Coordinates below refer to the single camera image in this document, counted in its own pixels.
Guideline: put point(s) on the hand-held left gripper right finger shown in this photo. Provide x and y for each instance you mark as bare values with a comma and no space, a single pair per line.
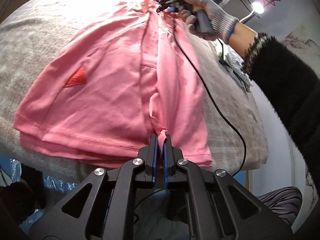
167,167

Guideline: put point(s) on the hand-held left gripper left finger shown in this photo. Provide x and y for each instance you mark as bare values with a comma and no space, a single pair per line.
155,165

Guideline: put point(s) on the pink t-shirt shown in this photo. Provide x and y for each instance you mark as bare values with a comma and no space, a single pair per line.
112,80

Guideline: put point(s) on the person's right forearm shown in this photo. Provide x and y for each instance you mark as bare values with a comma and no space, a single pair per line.
282,80

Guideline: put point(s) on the stack of folded clothes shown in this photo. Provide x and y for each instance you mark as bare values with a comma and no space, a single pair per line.
236,62

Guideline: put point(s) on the person's right hand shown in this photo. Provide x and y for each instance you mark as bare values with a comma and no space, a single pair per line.
215,10

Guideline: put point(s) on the white clip lamp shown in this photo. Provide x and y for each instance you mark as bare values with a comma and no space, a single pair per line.
257,7

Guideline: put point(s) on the blue plastic bag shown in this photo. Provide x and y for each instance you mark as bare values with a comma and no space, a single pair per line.
52,185

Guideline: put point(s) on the person's striped trouser leg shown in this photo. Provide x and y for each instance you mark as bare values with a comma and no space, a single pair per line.
280,202

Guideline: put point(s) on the beige plaid blanket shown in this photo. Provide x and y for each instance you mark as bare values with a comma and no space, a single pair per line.
37,42

